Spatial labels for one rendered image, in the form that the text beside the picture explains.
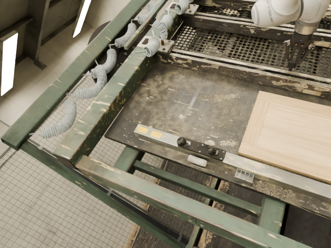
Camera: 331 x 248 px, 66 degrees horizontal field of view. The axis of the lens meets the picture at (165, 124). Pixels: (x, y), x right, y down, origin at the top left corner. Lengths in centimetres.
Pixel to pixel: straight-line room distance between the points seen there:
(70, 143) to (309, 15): 108
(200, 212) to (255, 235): 19
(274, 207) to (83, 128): 85
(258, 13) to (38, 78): 608
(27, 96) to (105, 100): 524
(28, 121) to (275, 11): 132
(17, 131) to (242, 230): 122
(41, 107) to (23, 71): 521
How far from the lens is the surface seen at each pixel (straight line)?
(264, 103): 129
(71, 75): 174
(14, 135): 159
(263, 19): 107
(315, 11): 117
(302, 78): 139
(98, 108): 125
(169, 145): 112
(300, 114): 129
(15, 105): 631
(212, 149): 95
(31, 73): 683
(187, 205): 98
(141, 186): 103
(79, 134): 119
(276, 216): 109
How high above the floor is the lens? 180
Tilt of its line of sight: 11 degrees down
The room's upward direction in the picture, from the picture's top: 54 degrees counter-clockwise
